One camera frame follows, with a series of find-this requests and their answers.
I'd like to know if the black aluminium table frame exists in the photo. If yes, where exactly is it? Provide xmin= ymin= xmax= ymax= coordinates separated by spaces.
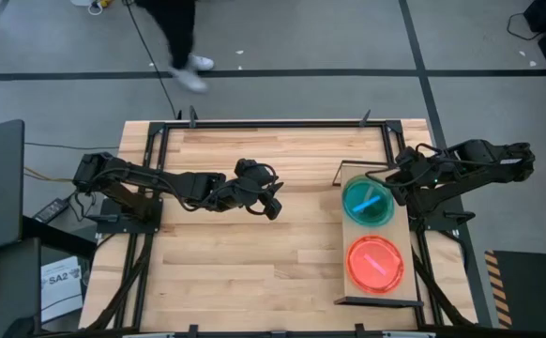
xmin=87 ymin=119 xmax=478 ymax=338

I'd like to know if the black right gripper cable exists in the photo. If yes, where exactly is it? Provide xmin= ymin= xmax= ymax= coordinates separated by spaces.
xmin=365 ymin=143 xmax=443 ymax=189

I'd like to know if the person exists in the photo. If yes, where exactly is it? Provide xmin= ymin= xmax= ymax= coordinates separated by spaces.
xmin=134 ymin=0 xmax=216 ymax=94

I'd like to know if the dark grey cabinet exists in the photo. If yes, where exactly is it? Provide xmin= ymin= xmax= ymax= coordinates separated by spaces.
xmin=0 ymin=237 xmax=42 ymax=338

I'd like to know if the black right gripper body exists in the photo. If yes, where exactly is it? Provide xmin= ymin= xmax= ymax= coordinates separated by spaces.
xmin=394 ymin=163 xmax=436 ymax=196

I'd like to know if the black power adapter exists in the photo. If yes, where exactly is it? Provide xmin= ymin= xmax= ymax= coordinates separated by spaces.
xmin=32 ymin=197 xmax=70 ymax=224

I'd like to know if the black platform with hazard stripes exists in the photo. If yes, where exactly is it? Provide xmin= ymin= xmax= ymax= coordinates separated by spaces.
xmin=483 ymin=249 xmax=546 ymax=330

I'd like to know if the thin grey cable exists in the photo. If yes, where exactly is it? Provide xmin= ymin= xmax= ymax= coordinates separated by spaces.
xmin=23 ymin=141 xmax=120 ymax=152

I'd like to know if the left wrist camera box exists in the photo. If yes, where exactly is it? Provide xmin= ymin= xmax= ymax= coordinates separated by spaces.
xmin=234 ymin=158 xmax=274 ymax=178

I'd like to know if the translucent yellow plastic plate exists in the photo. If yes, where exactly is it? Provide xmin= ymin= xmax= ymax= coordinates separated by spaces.
xmin=347 ymin=236 xmax=404 ymax=295

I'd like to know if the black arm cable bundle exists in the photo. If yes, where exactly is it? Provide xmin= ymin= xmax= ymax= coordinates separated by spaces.
xmin=87 ymin=232 xmax=155 ymax=332
xmin=411 ymin=251 xmax=474 ymax=328

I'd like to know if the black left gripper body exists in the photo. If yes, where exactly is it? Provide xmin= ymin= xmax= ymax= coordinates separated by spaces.
xmin=228 ymin=173 xmax=277 ymax=210

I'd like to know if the thin yellow cable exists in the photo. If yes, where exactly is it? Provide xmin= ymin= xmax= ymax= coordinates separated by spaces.
xmin=23 ymin=164 xmax=76 ymax=185

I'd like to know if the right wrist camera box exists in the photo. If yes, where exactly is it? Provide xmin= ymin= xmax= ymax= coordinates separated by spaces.
xmin=396 ymin=146 xmax=425 ymax=171

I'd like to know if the long black floor cable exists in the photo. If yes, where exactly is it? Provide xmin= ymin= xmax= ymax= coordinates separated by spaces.
xmin=123 ymin=0 xmax=180 ymax=121

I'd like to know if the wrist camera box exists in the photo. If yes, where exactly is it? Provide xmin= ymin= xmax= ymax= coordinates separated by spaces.
xmin=234 ymin=158 xmax=274 ymax=178
xmin=396 ymin=146 xmax=425 ymax=171

